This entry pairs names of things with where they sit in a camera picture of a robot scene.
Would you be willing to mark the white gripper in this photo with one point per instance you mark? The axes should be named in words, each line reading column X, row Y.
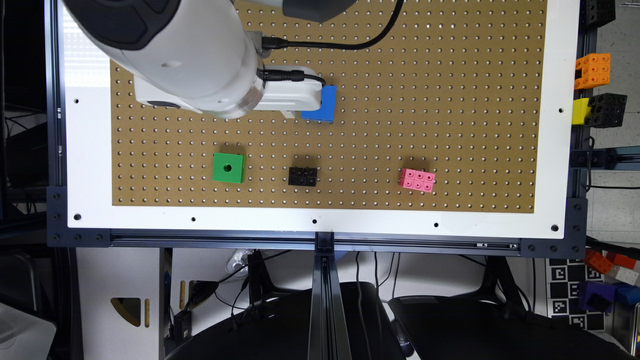
column 284, row 88

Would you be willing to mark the green block with hole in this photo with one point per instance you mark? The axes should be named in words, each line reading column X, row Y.
column 228, row 168

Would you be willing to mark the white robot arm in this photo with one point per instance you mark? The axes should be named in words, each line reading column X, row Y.
column 196, row 55

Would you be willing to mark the blue block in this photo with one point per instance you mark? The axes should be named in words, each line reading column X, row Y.
column 326, row 112

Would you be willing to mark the black lego block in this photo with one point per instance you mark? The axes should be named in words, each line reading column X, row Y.
column 302, row 176

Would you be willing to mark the pink lego block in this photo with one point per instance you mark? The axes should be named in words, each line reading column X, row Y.
column 416, row 180

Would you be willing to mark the yellow block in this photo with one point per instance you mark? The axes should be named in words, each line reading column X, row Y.
column 581, row 109

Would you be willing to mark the orange block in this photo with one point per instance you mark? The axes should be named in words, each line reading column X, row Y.
column 592, row 70

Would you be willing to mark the black block top corner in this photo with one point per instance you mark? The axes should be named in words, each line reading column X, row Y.
column 596, row 13

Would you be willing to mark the brown pegboard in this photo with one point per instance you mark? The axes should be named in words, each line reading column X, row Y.
column 451, row 88

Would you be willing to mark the white table board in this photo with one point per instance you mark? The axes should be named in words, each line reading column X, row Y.
column 452, row 118

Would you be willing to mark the fiducial marker sheet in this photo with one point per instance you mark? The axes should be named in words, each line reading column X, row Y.
column 563, row 279

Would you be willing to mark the box of coloured blocks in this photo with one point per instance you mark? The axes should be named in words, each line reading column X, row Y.
column 617, row 295

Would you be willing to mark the black block on rail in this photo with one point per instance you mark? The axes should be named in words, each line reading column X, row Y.
column 606, row 110

